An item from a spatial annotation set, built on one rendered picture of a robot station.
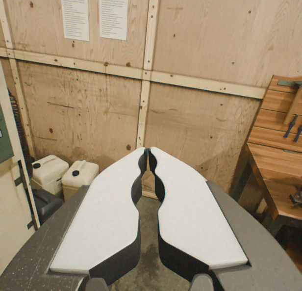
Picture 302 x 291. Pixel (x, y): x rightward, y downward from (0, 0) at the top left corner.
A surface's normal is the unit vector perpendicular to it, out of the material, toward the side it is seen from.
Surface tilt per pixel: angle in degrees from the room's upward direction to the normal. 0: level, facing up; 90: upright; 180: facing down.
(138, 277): 0
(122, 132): 90
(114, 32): 90
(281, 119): 90
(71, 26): 90
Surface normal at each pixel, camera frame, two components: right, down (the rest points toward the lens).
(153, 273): 0.11, -0.87
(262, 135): -0.22, 0.44
